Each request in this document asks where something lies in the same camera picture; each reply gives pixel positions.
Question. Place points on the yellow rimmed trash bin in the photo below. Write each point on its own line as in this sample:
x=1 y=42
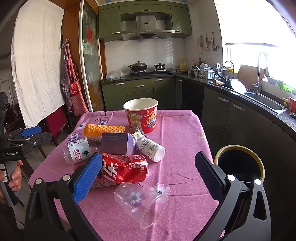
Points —
x=240 y=161

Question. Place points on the crushed red cola can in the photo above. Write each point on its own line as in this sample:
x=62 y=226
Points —
x=117 y=169

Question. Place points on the green upper cabinets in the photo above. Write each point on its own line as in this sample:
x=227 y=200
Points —
x=110 y=17

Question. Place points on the red instant noodle cup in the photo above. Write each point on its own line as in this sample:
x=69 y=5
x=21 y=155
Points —
x=141 y=113

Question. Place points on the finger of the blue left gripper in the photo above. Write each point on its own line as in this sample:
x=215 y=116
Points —
x=27 y=132

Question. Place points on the black wok with lid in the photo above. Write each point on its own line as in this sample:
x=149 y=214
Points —
x=138 y=67

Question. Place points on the green lower cabinets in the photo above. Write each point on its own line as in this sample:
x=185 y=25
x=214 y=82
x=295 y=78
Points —
x=166 y=90

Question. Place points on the plastic bag on counter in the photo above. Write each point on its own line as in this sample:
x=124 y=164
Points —
x=117 y=74

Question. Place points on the yellow oil bottle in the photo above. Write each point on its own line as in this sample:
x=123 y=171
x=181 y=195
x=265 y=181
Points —
x=182 y=64

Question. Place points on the clear plastic water bottle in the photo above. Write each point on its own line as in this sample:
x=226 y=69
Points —
x=81 y=149

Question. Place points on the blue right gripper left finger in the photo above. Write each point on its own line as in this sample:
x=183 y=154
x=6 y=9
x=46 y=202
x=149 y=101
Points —
x=84 y=177

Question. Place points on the purple cardboard box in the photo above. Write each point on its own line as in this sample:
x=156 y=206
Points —
x=118 y=143

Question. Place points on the steel kitchen faucet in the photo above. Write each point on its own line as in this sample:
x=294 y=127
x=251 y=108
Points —
x=257 y=86

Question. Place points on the small steel pot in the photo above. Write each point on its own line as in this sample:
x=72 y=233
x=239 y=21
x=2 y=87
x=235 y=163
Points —
x=159 y=67

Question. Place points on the red checkered apron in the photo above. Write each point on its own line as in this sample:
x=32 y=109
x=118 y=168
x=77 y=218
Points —
x=70 y=84

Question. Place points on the steel range hood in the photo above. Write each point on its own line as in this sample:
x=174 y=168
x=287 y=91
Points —
x=146 y=27

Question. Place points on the white hanging sheet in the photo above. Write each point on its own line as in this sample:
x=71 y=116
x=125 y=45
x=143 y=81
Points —
x=36 y=60

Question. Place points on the dark counter cabinets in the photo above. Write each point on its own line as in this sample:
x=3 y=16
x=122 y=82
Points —
x=229 y=118

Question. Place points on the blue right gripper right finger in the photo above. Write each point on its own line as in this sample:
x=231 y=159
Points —
x=212 y=176

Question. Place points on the green cabinets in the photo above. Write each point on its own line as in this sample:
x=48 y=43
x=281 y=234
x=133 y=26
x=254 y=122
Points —
x=110 y=17
x=166 y=90

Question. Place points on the steel sink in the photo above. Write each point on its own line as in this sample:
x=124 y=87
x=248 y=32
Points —
x=267 y=102

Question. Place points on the glass sliding door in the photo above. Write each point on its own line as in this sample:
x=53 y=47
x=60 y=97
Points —
x=89 y=51

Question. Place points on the pink floral tablecloth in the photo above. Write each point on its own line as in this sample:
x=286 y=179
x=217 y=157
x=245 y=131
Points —
x=189 y=204

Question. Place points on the person's left hand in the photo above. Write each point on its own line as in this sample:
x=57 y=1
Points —
x=16 y=180

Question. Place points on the white dish rack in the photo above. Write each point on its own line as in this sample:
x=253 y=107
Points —
x=203 y=71

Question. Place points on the white pill bottle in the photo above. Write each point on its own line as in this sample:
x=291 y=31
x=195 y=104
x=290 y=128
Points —
x=149 y=148

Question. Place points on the wooden cutting board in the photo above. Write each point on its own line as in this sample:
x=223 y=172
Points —
x=247 y=75

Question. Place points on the clear plastic cup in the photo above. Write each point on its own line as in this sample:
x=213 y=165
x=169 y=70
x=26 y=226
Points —
x=143 y=205

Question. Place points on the black pan with white lid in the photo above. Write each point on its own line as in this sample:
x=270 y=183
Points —
x=233 y=84

